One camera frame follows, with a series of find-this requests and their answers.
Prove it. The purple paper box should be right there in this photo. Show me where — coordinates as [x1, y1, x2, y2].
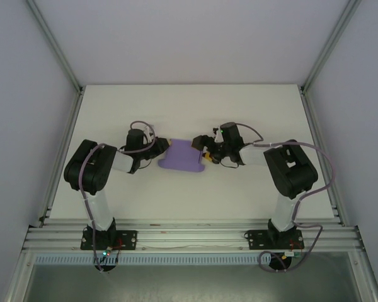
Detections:
[157, 138, 206, 174]

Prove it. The grey metal sheet panel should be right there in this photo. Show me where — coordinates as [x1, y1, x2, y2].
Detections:
[25, 264, 366, 302]

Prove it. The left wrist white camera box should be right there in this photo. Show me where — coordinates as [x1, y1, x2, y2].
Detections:
[142, 125, 157, 143]

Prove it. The aluminium table side rail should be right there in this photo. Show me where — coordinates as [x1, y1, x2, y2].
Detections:
[301, 89, 347, 226]
[37, 89, 85, 227]

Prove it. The wide aluminium mounting rail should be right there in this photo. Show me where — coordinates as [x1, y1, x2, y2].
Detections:
[21, 220, 366, 253]

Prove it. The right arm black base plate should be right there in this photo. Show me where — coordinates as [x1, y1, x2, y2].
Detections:
[244, 229, 305, 251]

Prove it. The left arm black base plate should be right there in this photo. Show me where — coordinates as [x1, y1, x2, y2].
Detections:
[80, 229, 138, 251]

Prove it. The slotted grey cable duct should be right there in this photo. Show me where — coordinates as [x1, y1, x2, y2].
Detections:
[34, 254, 303, 266]

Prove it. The aluminium frame post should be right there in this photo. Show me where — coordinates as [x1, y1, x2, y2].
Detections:
[349, 251, 378, 302]
[301, 0, 363, 95]
[4, 251, 35, 302]
[25, 0, 84, 95]

